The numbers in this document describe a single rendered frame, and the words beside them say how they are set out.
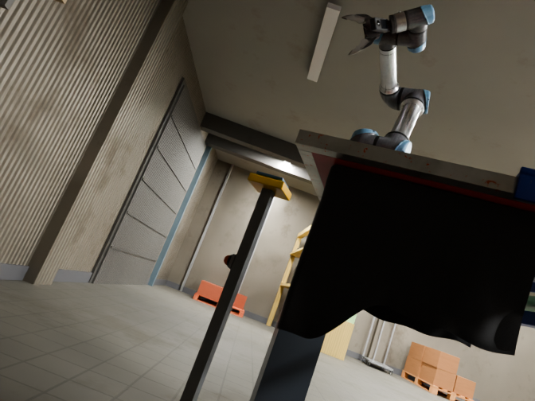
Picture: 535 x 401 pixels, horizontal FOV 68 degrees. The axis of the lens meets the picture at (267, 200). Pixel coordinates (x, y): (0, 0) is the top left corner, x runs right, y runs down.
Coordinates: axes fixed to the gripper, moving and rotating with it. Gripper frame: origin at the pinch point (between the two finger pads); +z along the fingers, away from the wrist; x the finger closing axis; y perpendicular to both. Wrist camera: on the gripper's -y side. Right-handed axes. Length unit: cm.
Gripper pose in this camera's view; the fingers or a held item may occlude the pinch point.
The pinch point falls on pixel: (344, 36)
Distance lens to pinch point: 181.1
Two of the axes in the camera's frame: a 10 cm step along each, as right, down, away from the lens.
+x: -2.2, -9.6, -1.8
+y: 1.6, -2.2, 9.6
